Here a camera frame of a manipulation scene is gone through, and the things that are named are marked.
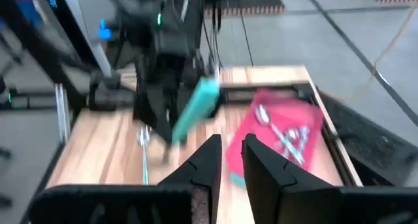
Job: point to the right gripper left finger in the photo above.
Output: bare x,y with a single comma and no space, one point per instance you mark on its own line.
204,171

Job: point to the small blue object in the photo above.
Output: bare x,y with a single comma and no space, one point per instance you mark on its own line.
105,29

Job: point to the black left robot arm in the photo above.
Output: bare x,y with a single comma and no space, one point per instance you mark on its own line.
170,38

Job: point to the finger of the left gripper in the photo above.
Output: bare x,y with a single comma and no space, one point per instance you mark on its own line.
151,109
170,103

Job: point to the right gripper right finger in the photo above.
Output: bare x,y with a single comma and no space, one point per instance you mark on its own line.
277,191

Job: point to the pink plastic bin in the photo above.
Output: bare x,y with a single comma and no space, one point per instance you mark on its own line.
248,145

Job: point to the silver metal post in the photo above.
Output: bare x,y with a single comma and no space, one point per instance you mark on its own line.
62,113

